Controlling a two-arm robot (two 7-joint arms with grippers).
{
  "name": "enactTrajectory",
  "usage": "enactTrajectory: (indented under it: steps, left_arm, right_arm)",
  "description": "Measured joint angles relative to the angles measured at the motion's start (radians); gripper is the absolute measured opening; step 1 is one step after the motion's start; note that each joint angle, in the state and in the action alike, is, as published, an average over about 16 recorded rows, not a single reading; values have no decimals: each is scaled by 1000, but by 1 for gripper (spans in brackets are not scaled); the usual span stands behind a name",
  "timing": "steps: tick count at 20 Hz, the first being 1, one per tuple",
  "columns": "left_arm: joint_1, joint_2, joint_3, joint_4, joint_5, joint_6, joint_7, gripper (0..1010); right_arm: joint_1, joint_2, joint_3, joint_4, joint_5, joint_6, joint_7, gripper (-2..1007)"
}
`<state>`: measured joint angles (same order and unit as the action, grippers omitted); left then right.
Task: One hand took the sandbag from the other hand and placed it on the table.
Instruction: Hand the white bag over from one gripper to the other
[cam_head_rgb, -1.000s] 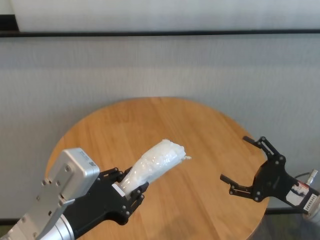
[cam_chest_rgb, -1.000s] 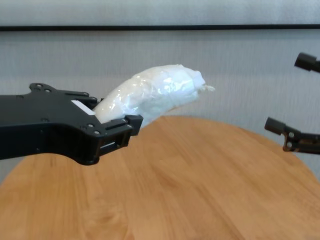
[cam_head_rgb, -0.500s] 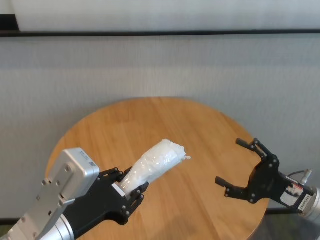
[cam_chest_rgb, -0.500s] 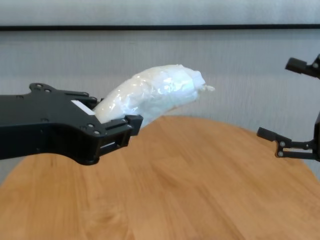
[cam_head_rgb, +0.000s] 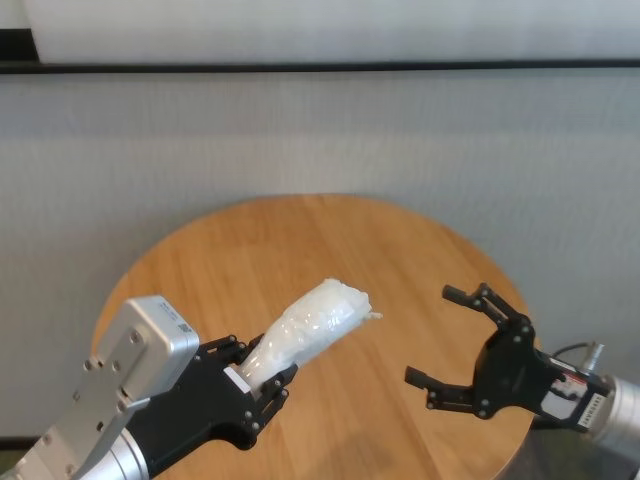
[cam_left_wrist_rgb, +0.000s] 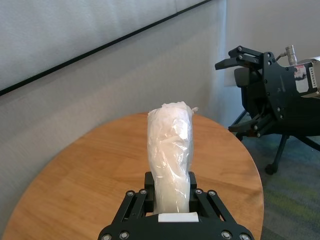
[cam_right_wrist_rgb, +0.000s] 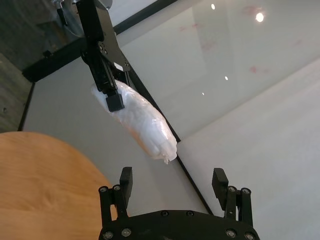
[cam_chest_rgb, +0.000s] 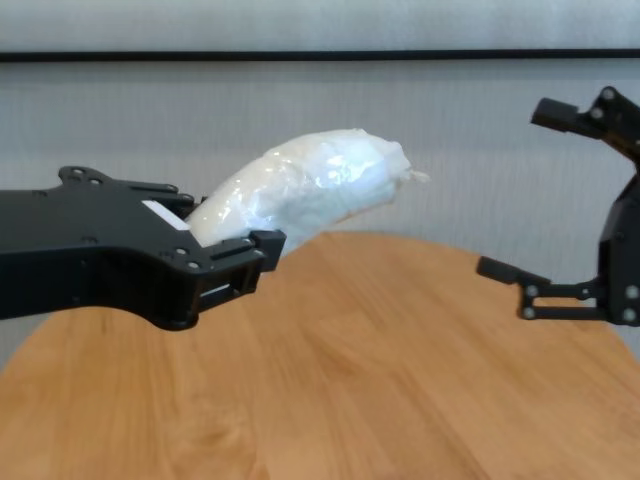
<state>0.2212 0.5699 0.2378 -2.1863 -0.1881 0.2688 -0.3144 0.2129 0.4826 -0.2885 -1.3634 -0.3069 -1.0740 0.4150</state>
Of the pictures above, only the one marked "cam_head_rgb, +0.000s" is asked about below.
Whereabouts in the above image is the white plastic-wrapped sandbag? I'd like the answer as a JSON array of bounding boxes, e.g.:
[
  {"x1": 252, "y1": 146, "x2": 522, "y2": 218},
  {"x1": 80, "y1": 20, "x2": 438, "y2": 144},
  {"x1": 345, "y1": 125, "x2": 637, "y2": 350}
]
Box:
[{"x1": 234, "y1": 277, "x2": 385, "y2": 396}]

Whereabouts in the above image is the black wall rail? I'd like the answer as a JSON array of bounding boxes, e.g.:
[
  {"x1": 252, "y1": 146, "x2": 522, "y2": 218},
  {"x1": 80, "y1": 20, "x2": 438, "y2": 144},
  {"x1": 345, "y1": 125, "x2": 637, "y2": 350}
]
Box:
[{"x1": 0, "y1": 59, "x2": 640, "y2": 75}]

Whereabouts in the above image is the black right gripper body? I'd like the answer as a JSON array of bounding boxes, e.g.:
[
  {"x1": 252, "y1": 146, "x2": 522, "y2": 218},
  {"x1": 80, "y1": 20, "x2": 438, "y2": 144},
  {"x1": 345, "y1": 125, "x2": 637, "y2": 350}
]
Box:
[{"x1": 471, "y1": 317, "x2": 615, "y2": 434}]

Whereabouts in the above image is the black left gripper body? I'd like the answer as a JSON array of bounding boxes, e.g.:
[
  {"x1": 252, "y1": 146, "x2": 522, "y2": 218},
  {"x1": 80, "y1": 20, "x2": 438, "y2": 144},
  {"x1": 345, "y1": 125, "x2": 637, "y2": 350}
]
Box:
[{"x1": 129, "y1": 346, "x2": 260, "y2": 476}]

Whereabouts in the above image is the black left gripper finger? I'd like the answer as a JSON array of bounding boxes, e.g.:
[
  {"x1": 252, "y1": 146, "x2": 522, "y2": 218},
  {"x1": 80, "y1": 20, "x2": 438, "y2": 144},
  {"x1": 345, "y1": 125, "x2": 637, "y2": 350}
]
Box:
[
  {"x1": 201, "y1": 333, "x2": 265, "y2": 365},
  {"x1": 246, "y1": 363, "x2": 300, "y2": 442}
]

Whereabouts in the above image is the black cable with metal connector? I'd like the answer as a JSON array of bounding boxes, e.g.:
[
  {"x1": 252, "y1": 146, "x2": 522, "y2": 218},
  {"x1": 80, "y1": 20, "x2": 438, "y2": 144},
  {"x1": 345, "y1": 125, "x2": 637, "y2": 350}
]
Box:
[{"x1": 552, "y1": 341, "x2": 606, "y2": 374}]

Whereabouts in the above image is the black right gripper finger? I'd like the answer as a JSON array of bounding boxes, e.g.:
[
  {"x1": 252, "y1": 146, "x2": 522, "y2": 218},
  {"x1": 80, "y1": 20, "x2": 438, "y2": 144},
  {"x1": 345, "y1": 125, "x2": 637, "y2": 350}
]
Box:
[
  {"x1": 442, "y1": 282, "x2": 525, "y2": 335},
  {"x1": 403, "y1": 365, "x2": 477, "y2": 413}
]

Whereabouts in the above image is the dark brown wall panel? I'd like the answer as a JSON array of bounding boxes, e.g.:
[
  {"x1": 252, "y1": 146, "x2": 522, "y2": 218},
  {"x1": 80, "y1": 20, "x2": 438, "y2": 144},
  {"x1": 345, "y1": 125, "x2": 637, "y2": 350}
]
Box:
[{"x1": 0, "y1": 27, "x2": 40, "y2": 64}]

